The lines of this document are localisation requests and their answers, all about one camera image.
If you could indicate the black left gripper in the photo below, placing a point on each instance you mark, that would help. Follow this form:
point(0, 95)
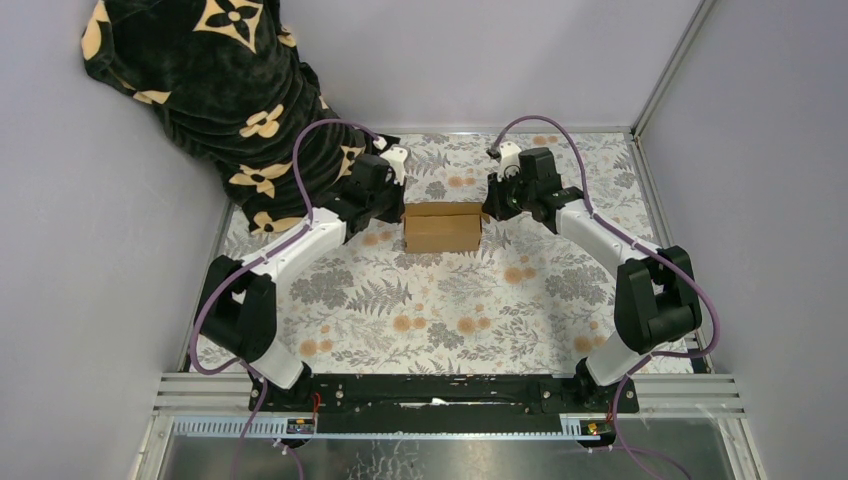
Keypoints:
point(397, 190)

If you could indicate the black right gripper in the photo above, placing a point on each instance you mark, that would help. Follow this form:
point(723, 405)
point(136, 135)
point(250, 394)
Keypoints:
point(493, 203)

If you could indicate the brown cardboard box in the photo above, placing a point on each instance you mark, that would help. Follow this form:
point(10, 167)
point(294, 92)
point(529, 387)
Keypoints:
point(443, 227)

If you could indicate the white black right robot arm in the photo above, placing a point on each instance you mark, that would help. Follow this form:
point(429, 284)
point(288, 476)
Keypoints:
point(654, 300)

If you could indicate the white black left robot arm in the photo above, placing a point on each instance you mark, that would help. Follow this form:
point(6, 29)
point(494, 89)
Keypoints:
point(238, 308)

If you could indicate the floral patterned table mat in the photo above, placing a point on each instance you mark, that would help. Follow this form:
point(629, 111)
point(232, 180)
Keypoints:
point(526, 301)

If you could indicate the black floral plush blanket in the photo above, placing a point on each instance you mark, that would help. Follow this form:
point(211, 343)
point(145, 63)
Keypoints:
point(227, 84)

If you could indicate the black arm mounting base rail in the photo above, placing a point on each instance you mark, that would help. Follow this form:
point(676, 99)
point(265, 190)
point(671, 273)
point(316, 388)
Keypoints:
point(371, 394)

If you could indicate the white slotted cable duct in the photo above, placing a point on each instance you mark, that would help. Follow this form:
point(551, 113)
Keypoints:
point(417, 425)

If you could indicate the aluminium frame post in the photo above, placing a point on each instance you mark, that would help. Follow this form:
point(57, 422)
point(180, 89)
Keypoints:
point(688, 38)

